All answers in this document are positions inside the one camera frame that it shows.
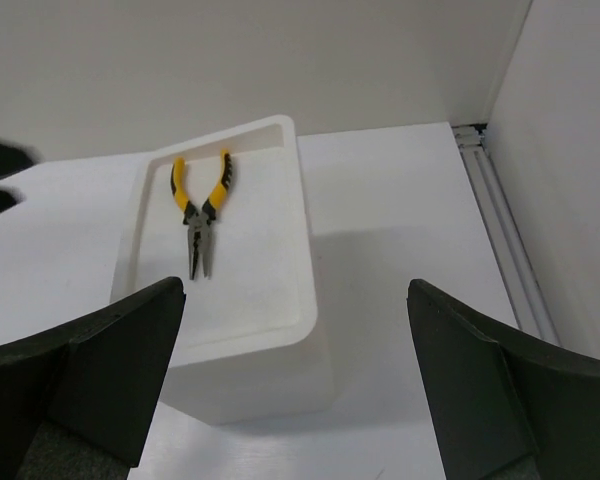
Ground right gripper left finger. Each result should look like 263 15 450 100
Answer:
0 277 186 479

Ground white drawer cabinet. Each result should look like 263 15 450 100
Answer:
110 115 335 424

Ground yellow handled pliers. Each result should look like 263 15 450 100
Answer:
170 149 233 280

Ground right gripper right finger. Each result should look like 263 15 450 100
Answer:
407 279 600 479

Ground aluminium side rail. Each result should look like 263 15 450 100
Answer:
452 124 560 346

